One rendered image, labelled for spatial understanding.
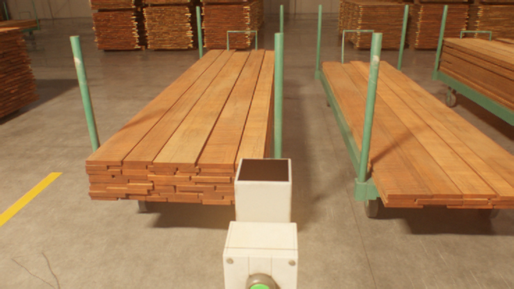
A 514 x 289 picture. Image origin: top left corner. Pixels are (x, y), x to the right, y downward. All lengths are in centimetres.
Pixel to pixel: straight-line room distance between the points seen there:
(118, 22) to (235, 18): 296
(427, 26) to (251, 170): 961
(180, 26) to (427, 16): 596
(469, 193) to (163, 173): 160
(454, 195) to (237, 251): 184
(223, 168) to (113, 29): 864
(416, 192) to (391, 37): 778
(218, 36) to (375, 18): 380
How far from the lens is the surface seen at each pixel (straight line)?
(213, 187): 195
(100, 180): 215
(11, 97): 570
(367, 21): 949
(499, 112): 419
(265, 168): 41
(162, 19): 968
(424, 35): 991
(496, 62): 438
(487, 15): 1044
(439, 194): 211
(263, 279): 37
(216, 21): 937
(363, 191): 227
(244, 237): 39
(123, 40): 1020
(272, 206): 40
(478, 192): 221
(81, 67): 225
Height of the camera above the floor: 149
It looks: 23 degrees down
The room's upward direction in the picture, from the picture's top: 1 degrees counter-clockwise
